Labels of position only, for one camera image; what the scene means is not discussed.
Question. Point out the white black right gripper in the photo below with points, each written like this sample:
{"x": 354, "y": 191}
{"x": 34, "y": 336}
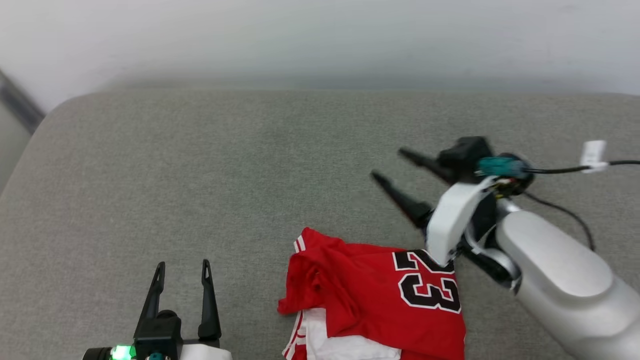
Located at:
{"x": 452, "y": 220}

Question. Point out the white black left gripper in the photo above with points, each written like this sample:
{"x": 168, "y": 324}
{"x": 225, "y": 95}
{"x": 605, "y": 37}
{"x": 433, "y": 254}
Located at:
{"x": 160, "y": 340}

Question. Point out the red basketball jersey number 23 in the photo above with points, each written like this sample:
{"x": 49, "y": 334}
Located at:
{"x": 365, "y": 295}

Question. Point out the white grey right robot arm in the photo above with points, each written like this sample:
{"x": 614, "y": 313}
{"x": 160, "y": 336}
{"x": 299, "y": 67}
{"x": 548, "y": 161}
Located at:
{"x": 560, "y": 270}

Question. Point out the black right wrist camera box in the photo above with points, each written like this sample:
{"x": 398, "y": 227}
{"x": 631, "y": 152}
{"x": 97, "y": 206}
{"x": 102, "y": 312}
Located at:
{"x": 465, "y": 152}

